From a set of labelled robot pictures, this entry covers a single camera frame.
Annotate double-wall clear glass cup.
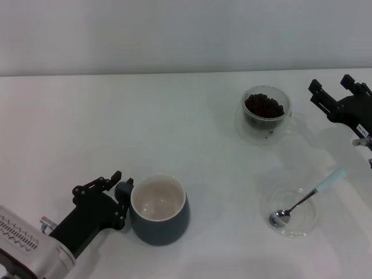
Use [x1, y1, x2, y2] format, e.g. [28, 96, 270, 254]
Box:
[234, 85, 305, 146]

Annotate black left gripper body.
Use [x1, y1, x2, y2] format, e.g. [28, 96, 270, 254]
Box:
[48, 190, 127, 260]

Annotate steel spoon with blue handle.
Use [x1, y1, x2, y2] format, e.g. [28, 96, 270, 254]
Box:
[269, 167, 349, 227]

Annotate clear glass saucer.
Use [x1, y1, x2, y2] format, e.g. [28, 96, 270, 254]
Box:
[259, 187, 319, 239]

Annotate dark grey ceramic mug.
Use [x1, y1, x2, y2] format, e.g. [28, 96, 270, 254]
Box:
[129, 173, 191, 247]

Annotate pile of coffee beans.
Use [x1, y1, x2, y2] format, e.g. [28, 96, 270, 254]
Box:
[244, 93, 285, 120]

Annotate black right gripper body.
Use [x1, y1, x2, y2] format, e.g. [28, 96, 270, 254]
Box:
[327, 94, 372, 138]

